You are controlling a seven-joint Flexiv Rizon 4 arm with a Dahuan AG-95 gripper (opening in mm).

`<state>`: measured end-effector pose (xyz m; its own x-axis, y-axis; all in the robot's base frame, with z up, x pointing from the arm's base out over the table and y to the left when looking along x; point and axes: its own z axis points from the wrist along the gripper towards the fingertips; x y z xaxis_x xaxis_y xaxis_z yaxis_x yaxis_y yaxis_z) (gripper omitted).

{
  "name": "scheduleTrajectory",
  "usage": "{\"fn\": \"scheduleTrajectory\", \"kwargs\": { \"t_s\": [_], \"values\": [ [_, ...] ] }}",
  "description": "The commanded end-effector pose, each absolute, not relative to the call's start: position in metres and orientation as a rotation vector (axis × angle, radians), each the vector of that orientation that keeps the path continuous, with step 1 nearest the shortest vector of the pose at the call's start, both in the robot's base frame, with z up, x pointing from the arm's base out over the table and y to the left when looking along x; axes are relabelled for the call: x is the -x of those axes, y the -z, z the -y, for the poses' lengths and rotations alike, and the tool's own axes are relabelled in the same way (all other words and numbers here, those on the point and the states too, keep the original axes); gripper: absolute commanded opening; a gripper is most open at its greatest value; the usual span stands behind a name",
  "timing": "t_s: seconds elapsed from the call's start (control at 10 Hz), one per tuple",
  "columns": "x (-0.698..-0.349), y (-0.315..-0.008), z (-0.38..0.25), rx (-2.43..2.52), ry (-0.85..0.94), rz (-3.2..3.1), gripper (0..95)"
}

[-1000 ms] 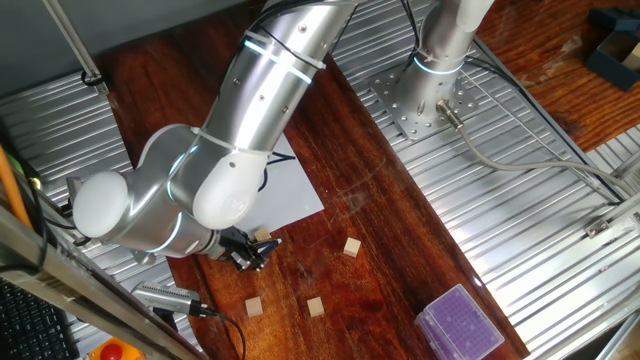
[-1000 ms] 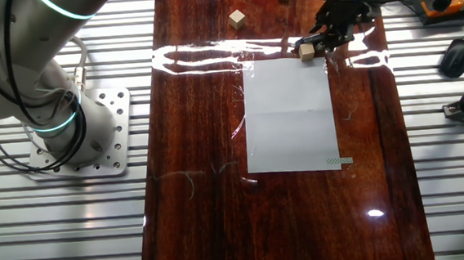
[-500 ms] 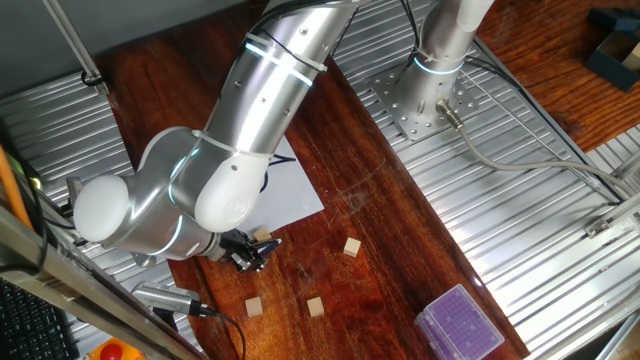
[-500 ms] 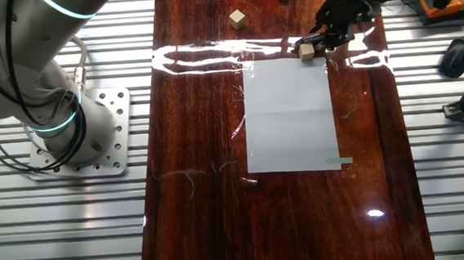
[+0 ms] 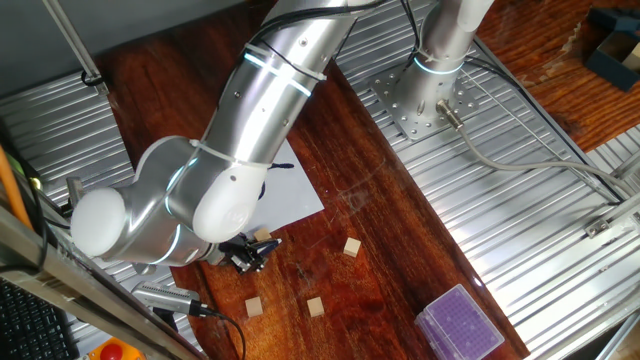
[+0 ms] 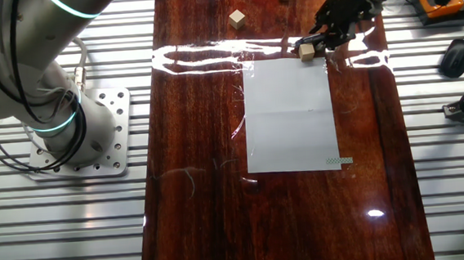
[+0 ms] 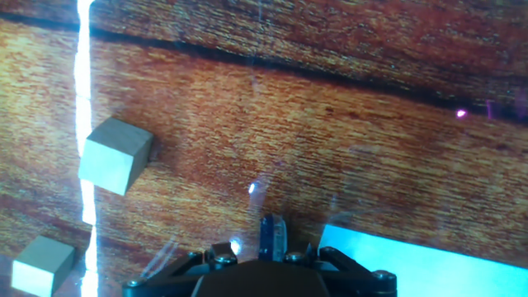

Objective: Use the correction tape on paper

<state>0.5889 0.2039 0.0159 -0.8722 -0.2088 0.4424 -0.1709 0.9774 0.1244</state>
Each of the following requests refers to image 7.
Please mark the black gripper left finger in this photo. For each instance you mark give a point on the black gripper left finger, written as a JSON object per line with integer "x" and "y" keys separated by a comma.
{"x": 216, "y": 249}

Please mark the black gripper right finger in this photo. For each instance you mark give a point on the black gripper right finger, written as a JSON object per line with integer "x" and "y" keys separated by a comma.
{"x": 350, "y": 264}

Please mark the white paper sheet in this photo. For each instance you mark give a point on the white paper sheet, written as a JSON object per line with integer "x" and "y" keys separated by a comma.
{"x": 433, "y": 272}

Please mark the small wooden cube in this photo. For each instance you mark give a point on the small wooden cube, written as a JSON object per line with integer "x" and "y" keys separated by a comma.
{"x": 41, "y": 266}
{"x": 115, "y": 154}

